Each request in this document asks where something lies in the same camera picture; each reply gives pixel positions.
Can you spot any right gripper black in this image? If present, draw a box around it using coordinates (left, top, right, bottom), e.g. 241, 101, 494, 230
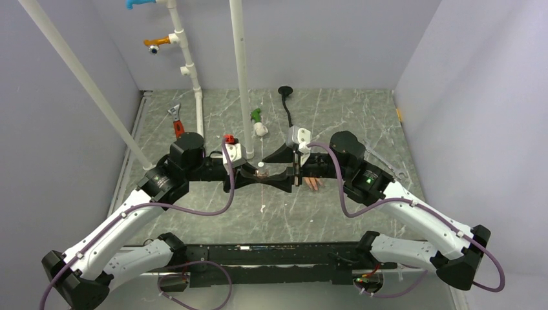
260, 141, 350, 192

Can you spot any glitter nail polish bottle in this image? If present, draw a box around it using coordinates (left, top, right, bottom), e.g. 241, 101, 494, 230
255, 161, 269, 178

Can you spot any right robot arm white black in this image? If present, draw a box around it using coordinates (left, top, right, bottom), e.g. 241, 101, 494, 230
263, 129, 490, 291

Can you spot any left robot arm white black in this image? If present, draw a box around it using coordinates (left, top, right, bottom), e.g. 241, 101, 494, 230
39, 132, 247, 309

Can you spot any mannequin practice hand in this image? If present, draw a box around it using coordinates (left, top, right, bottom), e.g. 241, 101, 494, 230
303, 177, 324, 191

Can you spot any green valve white fitting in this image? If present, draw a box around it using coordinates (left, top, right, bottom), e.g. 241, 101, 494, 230
250, 108, 269, 138

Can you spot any black flexible hand stand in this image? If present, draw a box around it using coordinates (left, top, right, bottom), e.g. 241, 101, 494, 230
278, 85, 293, 127

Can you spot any silver open-end wrench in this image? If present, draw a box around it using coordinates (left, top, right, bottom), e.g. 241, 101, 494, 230
364, 139, 407, 181

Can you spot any orange tap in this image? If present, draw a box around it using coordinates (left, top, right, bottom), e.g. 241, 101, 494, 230
143, 36, 171, 55

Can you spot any blue tap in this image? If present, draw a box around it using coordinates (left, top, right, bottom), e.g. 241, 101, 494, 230
125, 0, 157, 10

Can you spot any white diagonal pole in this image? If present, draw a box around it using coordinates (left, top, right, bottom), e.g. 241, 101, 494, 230
19, 1, 153, 171

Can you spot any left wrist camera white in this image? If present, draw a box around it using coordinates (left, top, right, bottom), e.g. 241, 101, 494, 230
223, 134, 247, 170

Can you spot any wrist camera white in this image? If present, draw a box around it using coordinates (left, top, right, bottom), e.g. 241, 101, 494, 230
286, 125, 311, 166
223, 134, 247, 170

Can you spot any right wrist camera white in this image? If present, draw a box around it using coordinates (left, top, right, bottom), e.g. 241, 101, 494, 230
286, 125, 311, 166

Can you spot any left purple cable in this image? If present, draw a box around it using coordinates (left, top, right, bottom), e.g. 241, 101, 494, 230
39, 136, 237, 310

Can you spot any purple cable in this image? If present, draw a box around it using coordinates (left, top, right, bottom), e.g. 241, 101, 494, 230
39, 136, 237, 310
306, 141, 506, 293

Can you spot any red handled adjustable wrench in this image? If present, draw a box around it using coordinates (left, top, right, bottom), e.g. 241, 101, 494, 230
167, 103, 185, 140

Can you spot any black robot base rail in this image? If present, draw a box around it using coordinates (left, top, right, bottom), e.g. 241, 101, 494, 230
158, 232, 396, 288

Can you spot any white PVC pipe frame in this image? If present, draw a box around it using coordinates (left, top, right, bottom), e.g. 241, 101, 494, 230
157, 1, 255, 159

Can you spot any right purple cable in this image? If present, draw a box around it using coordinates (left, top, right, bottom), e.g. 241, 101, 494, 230
306, 141, 506, 293

